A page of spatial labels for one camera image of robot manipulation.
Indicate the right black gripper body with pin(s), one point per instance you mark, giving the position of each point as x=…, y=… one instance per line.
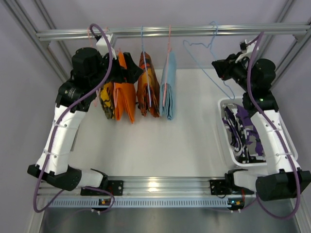
x=223, y=68

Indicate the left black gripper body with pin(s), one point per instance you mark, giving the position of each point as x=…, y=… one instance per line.
x=120, y=67

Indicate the purple camouflage trousers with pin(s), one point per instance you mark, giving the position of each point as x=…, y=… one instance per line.
x=242, y=134

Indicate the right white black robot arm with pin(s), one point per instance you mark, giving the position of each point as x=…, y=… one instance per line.
x=283, y=177

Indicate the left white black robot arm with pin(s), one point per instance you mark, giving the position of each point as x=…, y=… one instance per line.
x=91, y=71

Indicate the plain orange trousers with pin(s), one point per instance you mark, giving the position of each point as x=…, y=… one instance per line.
x=126, y=100

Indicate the yellow camouflage trousers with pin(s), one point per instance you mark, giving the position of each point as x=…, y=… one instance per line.
x=107, y=100

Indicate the orange camouflage trousers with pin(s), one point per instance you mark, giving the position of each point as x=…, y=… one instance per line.
x=142, y=94

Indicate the blue hanger of orange camouflage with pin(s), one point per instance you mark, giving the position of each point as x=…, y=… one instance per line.
x=145, y=65

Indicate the pink hanger of blue trousers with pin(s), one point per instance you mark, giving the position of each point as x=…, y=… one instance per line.
x=167, y=65

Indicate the light blue trousers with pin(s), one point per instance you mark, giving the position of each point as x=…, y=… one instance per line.
x=168, y=110

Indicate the white plastic basket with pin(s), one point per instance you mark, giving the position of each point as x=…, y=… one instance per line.
x=228, y=153

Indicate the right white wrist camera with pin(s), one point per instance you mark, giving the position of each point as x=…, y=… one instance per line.
x=246, y=49

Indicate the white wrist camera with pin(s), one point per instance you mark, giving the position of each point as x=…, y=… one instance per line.
x=102, y=46
x=246, y=49

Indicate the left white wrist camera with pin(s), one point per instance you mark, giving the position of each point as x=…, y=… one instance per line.
x=102, y=46

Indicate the aluminium hanging rail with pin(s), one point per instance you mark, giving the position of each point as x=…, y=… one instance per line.
x=181, y=31

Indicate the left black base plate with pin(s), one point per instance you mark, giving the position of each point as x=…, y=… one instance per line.
x=115, y=187

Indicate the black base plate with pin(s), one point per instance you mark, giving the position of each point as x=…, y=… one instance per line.
x=115, y=187
x=219, y=187

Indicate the front aluminium frame rail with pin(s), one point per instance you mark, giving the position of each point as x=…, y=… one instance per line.
x=165, y=187

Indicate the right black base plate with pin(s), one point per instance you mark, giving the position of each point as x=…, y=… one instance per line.
x=219, y=187

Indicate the slotted grey cable duct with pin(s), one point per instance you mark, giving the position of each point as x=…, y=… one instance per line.
x=143, y=202

